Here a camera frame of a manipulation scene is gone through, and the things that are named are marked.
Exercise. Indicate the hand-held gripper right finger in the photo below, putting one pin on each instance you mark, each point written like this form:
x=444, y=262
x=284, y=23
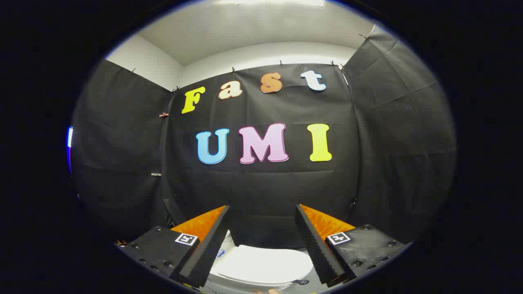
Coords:
x=314, y=245

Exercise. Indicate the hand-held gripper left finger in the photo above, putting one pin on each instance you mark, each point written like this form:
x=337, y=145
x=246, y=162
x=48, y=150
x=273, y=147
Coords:
x=208, y=249

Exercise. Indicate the white toilet lid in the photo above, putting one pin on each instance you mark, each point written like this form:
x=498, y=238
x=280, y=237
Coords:
x=265, y=261

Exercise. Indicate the white toilet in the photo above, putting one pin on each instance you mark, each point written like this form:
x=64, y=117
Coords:
x=226, y=241

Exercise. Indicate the black backdrop cloth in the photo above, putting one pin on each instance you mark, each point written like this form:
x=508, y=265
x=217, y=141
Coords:
x=261, y=188

